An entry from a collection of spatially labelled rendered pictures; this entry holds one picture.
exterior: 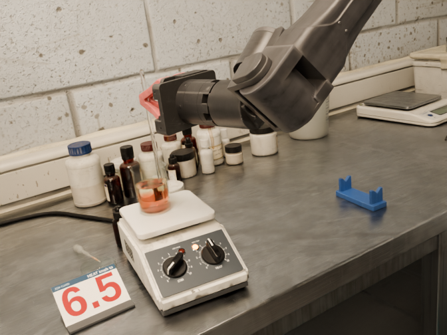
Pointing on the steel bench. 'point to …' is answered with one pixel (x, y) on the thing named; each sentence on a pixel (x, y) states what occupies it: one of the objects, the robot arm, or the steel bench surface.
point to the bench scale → (406, 108)
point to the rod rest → (371, 201)
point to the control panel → (211, 272)
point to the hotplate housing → (167, 306)
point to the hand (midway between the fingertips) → (146, 99)
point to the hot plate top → (197, 215)
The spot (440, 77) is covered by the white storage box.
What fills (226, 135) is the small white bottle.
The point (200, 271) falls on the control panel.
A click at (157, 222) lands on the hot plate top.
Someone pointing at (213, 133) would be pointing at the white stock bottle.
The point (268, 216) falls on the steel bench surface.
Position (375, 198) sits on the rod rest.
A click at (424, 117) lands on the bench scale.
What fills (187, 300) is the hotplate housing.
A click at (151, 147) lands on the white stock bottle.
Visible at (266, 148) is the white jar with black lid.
